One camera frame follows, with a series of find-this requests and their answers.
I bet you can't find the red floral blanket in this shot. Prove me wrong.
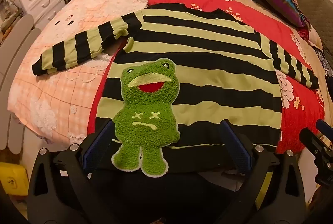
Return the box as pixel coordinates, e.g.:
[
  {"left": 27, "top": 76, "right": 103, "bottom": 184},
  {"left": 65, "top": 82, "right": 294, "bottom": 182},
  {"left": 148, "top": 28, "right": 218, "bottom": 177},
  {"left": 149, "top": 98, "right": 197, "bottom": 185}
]
[{"left": 87, "top": 0, "right": 326, "bottom": 154}]

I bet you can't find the grey quilted headboard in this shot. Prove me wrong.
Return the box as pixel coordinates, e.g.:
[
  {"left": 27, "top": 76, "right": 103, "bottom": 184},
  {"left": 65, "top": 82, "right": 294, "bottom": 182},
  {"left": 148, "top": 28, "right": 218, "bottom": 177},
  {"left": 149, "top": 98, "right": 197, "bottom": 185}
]
[{"left": 268, "top": 0, "right": 333, "bottom": 63}]

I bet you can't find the green black striped frog sweater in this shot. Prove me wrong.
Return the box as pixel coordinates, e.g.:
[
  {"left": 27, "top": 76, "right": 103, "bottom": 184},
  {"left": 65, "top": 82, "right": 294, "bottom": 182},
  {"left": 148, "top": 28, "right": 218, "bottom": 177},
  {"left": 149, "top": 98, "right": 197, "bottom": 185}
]
[{"left": 31, "top": 3, "right": 320, "bottom": 178}]

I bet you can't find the pink checkered quilt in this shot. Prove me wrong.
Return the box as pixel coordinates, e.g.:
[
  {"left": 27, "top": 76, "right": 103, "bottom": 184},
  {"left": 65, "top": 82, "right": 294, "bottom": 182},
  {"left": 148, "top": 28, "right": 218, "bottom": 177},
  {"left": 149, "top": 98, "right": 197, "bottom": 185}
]
[{"left": 8, "top": 0, "right": 177, "bottom": 146}]

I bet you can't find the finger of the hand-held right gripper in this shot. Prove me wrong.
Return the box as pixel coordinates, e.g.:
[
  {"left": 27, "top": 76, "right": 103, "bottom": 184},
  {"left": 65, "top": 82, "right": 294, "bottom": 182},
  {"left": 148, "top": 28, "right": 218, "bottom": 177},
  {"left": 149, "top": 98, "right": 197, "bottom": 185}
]
[
  {"left": 299, "top": 127, "right": 327, "bottom": 155},
  {"left": 316, "top": 119, "right": 333, "bottom": 141}
]

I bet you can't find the beige bed footboard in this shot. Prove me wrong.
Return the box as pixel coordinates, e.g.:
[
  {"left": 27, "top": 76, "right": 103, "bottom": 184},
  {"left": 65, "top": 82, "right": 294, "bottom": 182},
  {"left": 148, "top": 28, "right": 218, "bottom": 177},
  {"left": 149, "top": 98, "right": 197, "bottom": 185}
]
[{"left": 0, "top": 14, "right": 42, "bottom": 154}]

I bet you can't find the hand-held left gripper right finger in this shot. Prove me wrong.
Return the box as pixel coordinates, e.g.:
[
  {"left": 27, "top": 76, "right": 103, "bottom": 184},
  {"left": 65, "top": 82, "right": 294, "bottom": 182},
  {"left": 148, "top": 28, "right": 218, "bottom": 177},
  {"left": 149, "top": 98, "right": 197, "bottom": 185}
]
[{"left": 219, "top": 119, "right": 307, "bottom": 224}]

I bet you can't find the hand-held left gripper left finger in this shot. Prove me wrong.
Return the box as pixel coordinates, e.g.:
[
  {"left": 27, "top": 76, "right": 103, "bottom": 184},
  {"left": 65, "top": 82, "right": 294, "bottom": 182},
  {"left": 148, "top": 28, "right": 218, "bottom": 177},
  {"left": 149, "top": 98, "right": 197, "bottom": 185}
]
[{"left": 27, "top": 120, "right": 117, "bottom": 224}]

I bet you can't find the yellow box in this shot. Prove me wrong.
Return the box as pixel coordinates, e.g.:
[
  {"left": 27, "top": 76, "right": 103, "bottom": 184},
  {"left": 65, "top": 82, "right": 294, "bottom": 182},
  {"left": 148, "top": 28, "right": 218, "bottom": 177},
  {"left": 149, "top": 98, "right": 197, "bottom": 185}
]
[{"left": 0, "top": 162, "right": 29, "bottom": 197}]

